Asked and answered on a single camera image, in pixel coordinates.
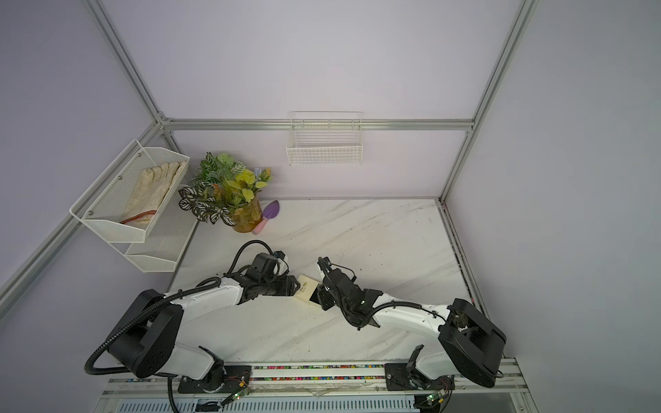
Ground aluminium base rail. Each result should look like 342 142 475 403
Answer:
102 359 530 399

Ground cream drawer jewelry box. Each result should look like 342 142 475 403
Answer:
294 275 319 306

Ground cream work gloves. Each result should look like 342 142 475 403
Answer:
120 162 185 228

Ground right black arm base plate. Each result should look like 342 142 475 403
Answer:
384 363 455 392

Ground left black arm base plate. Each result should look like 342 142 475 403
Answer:
177 365 252 394

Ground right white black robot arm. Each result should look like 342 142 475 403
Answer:
314 257 507 390

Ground left black corrugated cable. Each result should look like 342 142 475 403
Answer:
83 239 280 413

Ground purple pink garden trowel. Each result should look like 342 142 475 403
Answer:
252 201 281 235

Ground white wire wall basket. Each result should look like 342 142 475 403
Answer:
287 111 363 166

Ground upper white mesh shelf basket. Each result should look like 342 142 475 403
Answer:
70 140 189 244

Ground white mesh shelf basket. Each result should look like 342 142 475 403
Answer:
125 203 197 273
70 140 189 244

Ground artificial green leafy plant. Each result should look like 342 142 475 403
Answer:
178 152 273 228

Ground amber glass plant pot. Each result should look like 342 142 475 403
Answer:
232 198 263 233

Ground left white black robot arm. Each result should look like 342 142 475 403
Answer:
102 251 301 380

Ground lower white mesh shelf basket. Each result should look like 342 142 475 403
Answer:
125 203 197 273

